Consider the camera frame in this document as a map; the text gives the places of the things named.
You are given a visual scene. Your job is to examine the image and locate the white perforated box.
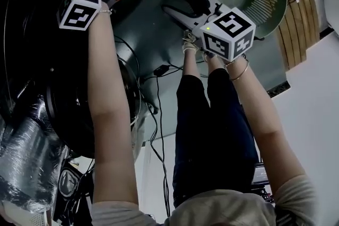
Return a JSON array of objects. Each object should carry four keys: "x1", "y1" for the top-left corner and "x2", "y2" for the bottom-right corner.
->
[{"x1": 0, "y1": 201, "x2": 48, "y2": 226}]

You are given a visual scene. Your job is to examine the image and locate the gold bangle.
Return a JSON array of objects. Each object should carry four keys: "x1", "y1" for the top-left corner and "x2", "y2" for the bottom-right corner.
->
[{"x1": 225, "y1": 59, "x2": 250, "y2": 82}]

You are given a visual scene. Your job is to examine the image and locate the black power adapter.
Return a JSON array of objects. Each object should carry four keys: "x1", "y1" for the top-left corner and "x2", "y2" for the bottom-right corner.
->
[{"x1": 153, "y1": 65, "x2": 170, "y2": 77}]

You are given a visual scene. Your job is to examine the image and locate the person's right forearm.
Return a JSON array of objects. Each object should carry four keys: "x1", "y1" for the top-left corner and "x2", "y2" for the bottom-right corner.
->
[{"x1": 225, "y1": 57, "x2": 307, "y2": 194}]

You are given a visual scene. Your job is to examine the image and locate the plastic-wrapped black appliance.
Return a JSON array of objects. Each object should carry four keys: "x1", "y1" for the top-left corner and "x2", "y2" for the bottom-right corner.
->
[{"x1": 0, "y1": 95, "x2": 69, "y2": 214}]

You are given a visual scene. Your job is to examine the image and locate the person's black trousers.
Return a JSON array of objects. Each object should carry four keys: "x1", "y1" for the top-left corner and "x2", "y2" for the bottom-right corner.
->
[{"x1": 172, "y1": 68, "x2": 259, "y2": 207}]

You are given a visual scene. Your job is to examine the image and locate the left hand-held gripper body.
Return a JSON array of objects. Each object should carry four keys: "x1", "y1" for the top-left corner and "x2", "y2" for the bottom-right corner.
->
[{"x1": 56, "y1": 0, "x2": 119, "y2": 32}]

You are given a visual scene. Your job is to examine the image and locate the person's left forearm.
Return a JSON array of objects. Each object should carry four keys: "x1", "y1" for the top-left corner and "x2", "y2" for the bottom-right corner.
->
[{"x1": 87, "y1": 9, "x2": 140, "y2": 204}]

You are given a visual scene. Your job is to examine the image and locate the person's grey shirt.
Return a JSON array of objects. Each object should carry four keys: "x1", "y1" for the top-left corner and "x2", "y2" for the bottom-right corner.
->
[{"x1": 90, "y1": 174, "x2": 318, "y2": 226}]

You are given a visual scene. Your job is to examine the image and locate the white toilet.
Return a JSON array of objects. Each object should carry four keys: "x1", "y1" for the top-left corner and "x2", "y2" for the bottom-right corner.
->
[{"x1": 322, "y1": 0, "x2": 339, "y2": 35}]

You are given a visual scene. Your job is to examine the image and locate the wooden slat board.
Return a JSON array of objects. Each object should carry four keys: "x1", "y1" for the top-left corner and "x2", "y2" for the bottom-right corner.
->
[{"x1": 275, "y1": 0, "x2": 320, "y2": 70}]

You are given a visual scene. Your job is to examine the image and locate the black electronics box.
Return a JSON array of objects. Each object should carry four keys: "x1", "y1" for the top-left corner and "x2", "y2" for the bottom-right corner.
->
[{"x1": 253, "y1": 162, "x2": 270, "y2": 186}]

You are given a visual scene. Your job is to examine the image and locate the black washing machine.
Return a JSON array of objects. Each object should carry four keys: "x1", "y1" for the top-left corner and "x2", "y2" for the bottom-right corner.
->
[{"x1": 0, "y1": 0, "x2": 144, "y2": 159}]

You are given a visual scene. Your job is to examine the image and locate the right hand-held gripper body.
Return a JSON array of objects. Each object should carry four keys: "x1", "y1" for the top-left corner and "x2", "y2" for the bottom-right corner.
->
[{"x1": 192, "y1": 3, "x2": 256, "y2": 62}]

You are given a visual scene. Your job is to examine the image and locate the person's left beige shoe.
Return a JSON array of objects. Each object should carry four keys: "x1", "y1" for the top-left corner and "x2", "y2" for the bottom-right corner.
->
[{"x1": 182, "y1": 30, "x2": 199, "y2": 52}]

